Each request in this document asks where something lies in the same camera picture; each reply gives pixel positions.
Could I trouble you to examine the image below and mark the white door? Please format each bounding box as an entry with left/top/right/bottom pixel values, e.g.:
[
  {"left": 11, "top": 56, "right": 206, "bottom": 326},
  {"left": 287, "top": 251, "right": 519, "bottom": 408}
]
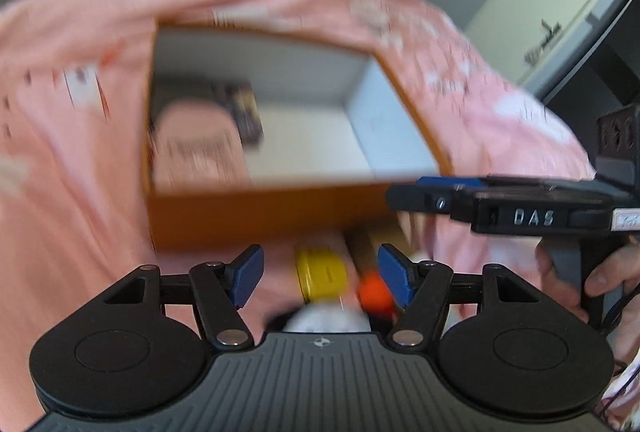
[{"left": 462, "top": 0, "right": 640, "bottom": 98}]

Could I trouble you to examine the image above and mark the right hand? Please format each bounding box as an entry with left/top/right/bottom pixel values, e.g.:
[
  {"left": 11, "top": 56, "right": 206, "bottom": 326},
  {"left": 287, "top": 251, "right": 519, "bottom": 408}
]
[{"left": 536, "top": 242, "right": 640, "bottom": 364}]

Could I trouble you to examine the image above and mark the yellow tape measure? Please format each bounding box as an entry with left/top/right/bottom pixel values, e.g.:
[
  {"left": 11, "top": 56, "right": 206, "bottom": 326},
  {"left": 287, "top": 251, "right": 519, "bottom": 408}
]
[{"left": 295, "top": 247, "right": 349, "bottom": 303}]

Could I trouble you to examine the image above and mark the dark patterned card box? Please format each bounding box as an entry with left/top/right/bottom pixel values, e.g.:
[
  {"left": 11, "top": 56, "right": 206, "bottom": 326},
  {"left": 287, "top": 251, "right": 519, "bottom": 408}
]
[{"left": 210, "top": 80, "right": 264, "bottom": 146}]

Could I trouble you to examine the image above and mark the pink fabric pouch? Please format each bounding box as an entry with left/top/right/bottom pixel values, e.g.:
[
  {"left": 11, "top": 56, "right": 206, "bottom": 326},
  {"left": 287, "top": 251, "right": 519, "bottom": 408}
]
[{"left": 153, "top": 98, "right": 250, "bottom": 192}]

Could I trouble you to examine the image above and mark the orange cardboard box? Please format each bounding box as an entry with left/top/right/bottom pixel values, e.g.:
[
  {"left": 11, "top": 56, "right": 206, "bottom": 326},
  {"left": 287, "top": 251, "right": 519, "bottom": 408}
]
[{"left": 143, "top": 24, "right": 450, "bottom": 253}]

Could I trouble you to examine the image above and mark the pink patterned duvet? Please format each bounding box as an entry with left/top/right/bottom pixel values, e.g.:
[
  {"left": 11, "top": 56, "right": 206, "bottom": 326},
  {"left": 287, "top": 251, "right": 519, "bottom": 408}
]
[{"left": 1, "top": 0, "right": 593, "bottom": 431}]

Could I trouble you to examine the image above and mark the white foam block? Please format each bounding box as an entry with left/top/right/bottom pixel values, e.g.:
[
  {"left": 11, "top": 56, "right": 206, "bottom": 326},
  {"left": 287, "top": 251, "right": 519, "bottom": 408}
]
[{"left": 283, "top": 302, "right": 371, "bottom": 334}]

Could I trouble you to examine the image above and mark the orange crochet toy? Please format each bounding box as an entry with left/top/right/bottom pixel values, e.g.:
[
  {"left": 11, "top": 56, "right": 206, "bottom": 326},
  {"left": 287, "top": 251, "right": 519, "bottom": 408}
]
[{"left": 357, "top": 271, "right": 397, "bottom": 320}]

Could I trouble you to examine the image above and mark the brown cardboard small box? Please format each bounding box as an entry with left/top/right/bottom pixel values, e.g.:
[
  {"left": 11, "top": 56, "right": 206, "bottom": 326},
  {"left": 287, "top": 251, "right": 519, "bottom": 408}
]
[{"left": 344, "top": 222, "right": 411, "bottom": 274}]

